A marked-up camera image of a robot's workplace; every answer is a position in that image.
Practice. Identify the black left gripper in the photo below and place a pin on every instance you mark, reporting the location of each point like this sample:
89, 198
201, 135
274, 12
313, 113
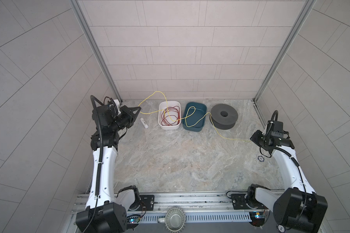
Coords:
129, 118

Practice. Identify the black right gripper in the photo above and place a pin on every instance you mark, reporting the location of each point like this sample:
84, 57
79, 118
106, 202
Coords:
254, 136

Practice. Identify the grey perforated cable spool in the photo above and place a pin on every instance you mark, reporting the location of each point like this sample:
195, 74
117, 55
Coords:
223, 116

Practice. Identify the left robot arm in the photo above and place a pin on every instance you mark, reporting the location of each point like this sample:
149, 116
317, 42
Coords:
106, 212

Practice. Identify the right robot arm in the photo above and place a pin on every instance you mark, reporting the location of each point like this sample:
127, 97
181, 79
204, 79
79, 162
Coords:
299, 207

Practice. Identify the white tube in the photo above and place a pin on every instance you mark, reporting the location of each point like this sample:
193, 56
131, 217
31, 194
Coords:
144, 123

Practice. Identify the white plastic bin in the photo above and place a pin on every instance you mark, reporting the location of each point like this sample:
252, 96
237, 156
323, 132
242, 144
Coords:
169, 115

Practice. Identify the teal plastic bin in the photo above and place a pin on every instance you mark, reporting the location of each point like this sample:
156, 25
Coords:
194, 116

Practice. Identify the aluminium corner profile left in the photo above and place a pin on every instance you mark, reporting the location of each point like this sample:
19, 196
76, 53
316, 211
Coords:
91, 41

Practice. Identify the aluminium corner profile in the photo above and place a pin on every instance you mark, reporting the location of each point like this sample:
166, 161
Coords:
303, 15
91, 41

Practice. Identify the round grey knob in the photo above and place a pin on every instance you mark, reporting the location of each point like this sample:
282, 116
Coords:
175, 220

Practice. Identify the aluminium corner profile right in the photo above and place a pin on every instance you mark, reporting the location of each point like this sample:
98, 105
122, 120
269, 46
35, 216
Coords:
303, 15

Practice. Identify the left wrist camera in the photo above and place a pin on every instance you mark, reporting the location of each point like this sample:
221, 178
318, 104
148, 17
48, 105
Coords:
117, 106

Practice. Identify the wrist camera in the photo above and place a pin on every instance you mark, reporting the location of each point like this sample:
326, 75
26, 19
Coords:
117, 106
274, 129

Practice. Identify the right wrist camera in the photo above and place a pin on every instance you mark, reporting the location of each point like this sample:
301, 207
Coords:
274, 129

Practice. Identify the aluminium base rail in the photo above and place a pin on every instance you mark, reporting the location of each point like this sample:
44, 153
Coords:
150, 203

